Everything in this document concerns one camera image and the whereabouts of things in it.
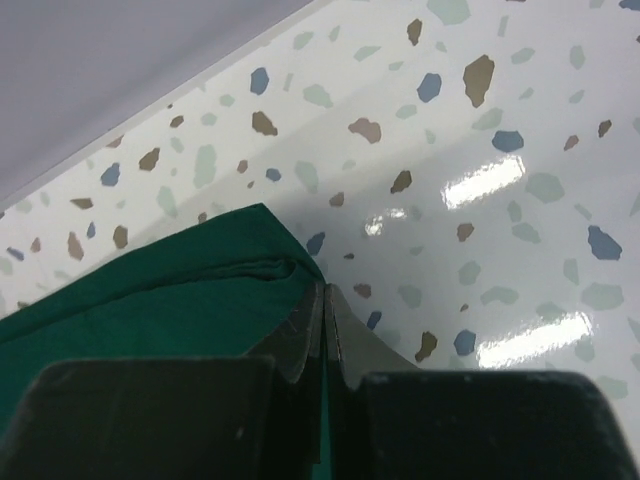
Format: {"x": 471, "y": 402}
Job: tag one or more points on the green surgical drape cloth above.
{"x": 212, "y": 290}

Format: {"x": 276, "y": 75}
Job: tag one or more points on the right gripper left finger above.
{"x": 254, "y": 416}

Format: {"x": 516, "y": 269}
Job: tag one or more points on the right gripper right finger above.
{"x": 391, "y": 420}

